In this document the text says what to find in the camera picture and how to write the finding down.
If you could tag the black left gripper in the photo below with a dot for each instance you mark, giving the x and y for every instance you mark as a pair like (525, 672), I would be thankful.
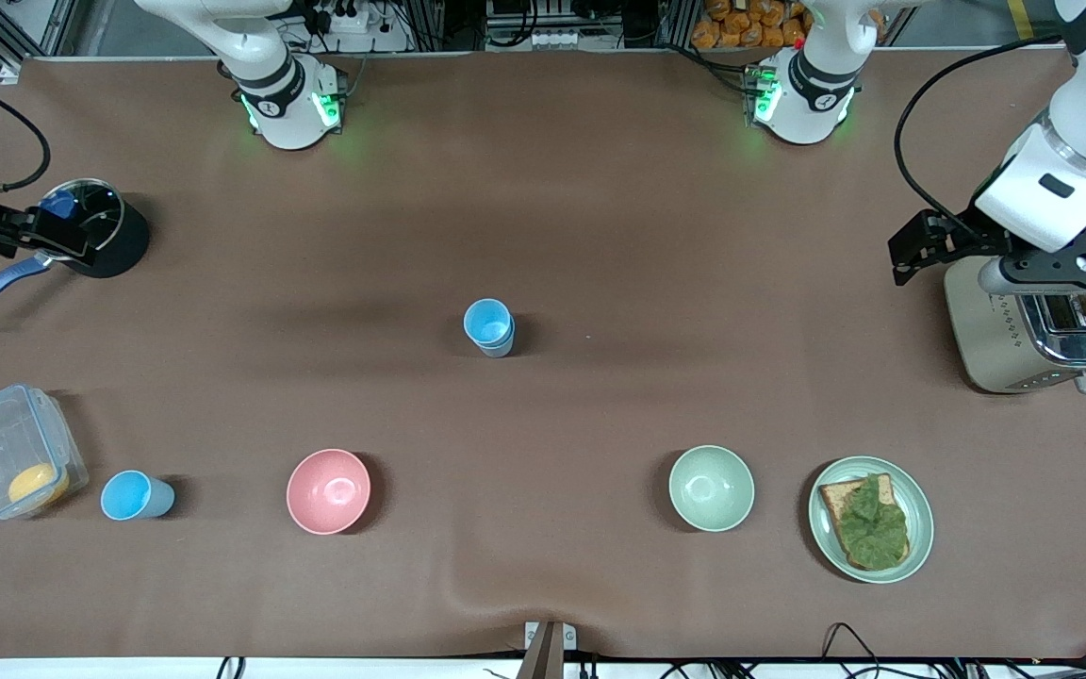
(969, 236)

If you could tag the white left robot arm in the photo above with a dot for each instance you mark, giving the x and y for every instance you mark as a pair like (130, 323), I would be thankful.
(812, 94)

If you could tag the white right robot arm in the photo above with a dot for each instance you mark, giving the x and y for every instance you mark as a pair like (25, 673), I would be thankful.
(284, 104)

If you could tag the glass lid with blue knob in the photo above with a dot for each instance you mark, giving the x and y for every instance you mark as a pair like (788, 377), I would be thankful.
(95, 207)

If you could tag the beige and chrome toaster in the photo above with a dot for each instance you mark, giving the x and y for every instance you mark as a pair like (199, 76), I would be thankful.
(986, 335)

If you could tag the orange round food piece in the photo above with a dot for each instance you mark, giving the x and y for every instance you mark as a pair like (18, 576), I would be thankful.
(38, 485)

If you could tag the toast slice under lettuce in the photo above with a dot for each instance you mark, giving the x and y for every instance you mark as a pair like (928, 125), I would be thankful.
(835, 498)

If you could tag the pale green plate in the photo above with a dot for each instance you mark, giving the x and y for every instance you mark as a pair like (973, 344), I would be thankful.
(920, 514)

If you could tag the bag of orange buns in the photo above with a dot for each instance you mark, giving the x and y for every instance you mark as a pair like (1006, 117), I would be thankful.
(750, 24)

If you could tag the green lettuce leaf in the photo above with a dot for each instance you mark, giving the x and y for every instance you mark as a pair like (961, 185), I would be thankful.
(873, 523)

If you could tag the pale green bowl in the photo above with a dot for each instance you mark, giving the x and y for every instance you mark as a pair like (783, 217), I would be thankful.
(711, 488)

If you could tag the white power strip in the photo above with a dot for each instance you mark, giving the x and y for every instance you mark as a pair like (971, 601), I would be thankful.
(345, 19)

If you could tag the brown table cover mat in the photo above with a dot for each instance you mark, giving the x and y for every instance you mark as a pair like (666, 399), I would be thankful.
(543, 236)

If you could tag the pink bowl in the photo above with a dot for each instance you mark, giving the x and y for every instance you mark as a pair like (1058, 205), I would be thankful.
(328, 490)

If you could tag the white connector block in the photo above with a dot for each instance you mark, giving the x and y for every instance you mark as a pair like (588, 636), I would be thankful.
(562, 40)

